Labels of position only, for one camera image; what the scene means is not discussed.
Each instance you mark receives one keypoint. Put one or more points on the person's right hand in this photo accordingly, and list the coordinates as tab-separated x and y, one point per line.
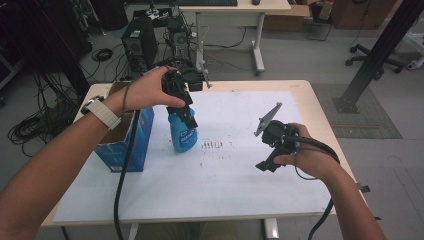
313	160

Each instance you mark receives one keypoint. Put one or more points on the black metal post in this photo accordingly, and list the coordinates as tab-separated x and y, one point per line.
380	50

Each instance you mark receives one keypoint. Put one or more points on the dark table edge clip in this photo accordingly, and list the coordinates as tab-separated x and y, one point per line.
364	188

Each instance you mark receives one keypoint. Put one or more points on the black office chair base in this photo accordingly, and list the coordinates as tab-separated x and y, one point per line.
368	58

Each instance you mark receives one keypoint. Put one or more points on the black tray with white parts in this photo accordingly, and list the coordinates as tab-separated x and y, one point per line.
153	16

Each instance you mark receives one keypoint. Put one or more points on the white table sheet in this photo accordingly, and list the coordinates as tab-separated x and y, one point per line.
216	186

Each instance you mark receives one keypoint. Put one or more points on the black table clamp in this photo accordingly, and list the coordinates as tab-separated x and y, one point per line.
377	218

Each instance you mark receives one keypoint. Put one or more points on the white table leg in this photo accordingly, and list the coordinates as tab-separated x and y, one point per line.
270	230
133	232

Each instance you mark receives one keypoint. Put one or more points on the white leg office desk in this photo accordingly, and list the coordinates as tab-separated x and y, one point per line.
253	6

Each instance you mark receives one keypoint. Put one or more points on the black computer mouse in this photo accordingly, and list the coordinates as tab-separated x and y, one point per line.
256	2

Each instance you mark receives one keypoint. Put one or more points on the metal post base plate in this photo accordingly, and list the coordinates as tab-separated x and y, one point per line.
345	106

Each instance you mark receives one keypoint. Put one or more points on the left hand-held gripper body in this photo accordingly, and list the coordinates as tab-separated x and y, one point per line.
175	87

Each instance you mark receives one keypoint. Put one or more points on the blue spray bottle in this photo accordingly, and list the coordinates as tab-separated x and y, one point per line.
183	140

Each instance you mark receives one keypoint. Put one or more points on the person's left hand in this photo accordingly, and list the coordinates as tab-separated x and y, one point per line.
143	91

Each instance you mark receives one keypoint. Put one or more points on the brown wooden cabinet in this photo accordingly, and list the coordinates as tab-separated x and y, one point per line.
363	13

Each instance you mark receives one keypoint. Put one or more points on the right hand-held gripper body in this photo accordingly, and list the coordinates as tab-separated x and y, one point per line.
278	135

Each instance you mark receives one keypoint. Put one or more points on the brown cardboard box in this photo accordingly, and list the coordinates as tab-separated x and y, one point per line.
286	20

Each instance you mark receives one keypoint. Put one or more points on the dark grey floor mat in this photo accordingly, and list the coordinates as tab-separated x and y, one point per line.
366	123

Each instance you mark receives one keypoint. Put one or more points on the open frame computer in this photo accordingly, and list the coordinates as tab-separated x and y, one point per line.
180	43

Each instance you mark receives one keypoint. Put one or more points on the black keyboard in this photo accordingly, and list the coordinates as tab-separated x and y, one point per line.
206	2

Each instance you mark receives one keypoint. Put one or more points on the dark curtain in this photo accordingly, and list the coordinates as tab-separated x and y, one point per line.
40	33

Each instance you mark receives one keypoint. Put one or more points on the white band wristwatch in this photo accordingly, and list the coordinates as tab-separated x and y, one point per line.
105	113

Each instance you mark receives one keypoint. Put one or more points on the black computer tower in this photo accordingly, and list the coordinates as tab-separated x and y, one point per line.
138	43

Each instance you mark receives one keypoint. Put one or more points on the blue cardboard box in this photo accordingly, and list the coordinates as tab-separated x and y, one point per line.
143	140

